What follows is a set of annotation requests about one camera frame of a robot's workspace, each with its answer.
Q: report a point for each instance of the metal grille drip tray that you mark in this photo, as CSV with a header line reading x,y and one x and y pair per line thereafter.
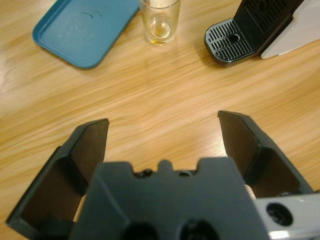
x,y
225,47

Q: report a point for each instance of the clear drinking glass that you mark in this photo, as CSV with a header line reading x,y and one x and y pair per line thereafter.
x,y
160,32

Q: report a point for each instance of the white capsule coffee machine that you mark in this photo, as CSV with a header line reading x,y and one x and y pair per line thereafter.
x,y
307,25

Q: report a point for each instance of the teal plastic tray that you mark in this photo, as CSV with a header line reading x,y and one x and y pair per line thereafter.
x,y
82,37

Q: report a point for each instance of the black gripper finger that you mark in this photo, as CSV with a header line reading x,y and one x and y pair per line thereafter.
x,y
55,182
260,165

